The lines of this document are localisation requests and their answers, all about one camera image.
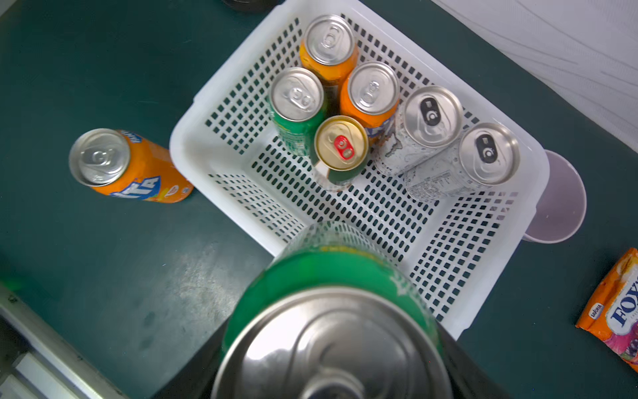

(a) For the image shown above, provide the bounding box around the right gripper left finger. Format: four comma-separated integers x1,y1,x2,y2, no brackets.
152,319,229,399

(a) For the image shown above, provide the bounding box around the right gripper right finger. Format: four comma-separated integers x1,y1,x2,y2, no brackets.
433,321,511,398

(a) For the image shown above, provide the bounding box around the green soda can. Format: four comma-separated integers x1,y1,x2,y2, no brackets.
212,221,453,398

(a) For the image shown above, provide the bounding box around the orange Fanta can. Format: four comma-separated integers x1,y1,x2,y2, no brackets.
68,128,194,204

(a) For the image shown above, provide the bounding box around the white plastic basket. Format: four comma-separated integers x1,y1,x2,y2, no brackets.
168,0,551,341

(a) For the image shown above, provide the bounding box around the Fox's candy bag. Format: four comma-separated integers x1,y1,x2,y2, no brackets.
576,248,637,370

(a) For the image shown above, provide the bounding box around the white can right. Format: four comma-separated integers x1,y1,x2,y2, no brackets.
404,122,521,202

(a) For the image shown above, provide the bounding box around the white can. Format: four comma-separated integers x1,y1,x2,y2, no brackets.
404,122,521,202
373,86,463,176

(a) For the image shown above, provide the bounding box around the white can left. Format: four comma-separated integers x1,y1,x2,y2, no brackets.
373,86,463,176

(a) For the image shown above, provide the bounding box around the green gold-top can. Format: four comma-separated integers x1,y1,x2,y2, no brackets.
310,115,370,191

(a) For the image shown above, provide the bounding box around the orange can back middle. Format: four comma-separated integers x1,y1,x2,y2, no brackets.
340,61,400,145

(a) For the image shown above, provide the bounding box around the orange can back left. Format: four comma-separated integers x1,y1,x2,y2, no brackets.
300,14,357,87

